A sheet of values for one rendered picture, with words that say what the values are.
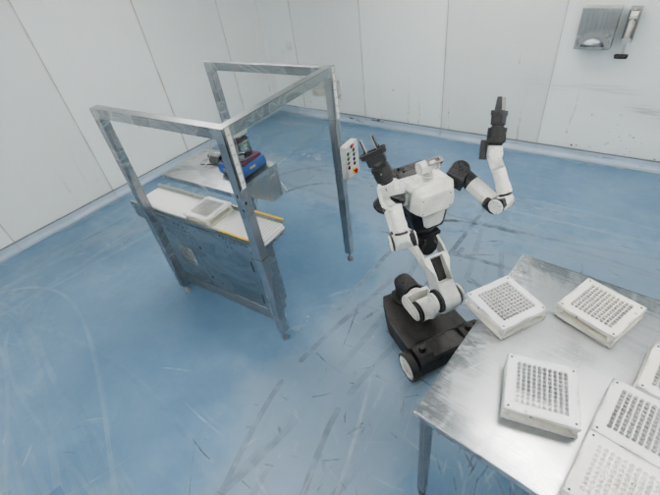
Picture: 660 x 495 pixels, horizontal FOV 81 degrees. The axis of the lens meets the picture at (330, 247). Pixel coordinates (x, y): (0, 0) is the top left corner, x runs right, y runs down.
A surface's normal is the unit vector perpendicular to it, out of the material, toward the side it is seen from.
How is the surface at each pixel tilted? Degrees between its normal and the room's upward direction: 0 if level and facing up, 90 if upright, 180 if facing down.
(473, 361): 0
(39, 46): 90
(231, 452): 0
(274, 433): 0
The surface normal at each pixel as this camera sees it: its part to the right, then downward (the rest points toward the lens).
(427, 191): 0.18, -0.16
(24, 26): 0.79, 0.31
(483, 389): -0.12, -0.77
